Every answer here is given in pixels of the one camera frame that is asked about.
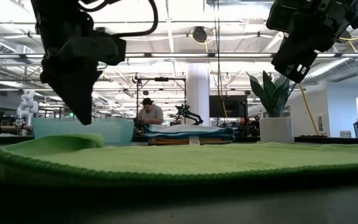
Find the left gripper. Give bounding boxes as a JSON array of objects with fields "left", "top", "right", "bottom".
[{"left": 40, "top": 29, "right": 127, "bottom": 126}]

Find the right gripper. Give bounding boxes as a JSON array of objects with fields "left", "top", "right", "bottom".
[{"left": 272, "top": 12, "right": 341, "bottom": 84}]

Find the pale blue teal-edged towel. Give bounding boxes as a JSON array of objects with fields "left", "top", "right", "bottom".
[{"left": 144, "top": 123, "right": 236, "bottom": 146}]

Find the green microfiber towel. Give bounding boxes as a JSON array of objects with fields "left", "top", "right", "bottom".
[{"left": 0, "top": 133, "right": 358, "bottom": 187}]

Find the teal plastic bin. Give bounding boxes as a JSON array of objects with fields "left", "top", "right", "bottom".
[{"left": 32, "top": 117, "right": 135, "bottom": 146}]

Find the snake plant in white pot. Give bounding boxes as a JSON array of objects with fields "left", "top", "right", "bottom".
[{"left": 246, "top": 70, "right": 295, "bottom": 144}]

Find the person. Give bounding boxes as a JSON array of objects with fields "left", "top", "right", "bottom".
[{"left": 137, "top": 98, "right": 164, "bottom": 126}]

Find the black monitor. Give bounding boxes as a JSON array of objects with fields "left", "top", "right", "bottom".
[{"left": 209, "top": 95, "right": 249, "bottom": 118}]

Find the white building pillar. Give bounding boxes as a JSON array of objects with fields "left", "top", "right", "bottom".
[{"left": 185, "top": 63, "right": 211, "bottom": 125}]

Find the yellow cable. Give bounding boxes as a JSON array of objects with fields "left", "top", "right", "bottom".
[{"left": 298, "top": 83, "right": 320, "bottom": 136}]

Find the white wall panel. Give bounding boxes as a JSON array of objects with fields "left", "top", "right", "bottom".
[{"left": 317, "top": 112, "right": 331, "bottom": 136}]

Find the black table frame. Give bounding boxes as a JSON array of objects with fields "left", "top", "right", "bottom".
[{"left": 0, "top": 135, "right": 358, "bottom": 144}]

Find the black ceiling cable reel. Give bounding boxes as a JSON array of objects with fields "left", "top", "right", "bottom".
[{"left": 192, "top": 26, "right": 208, "bottom": 44}]

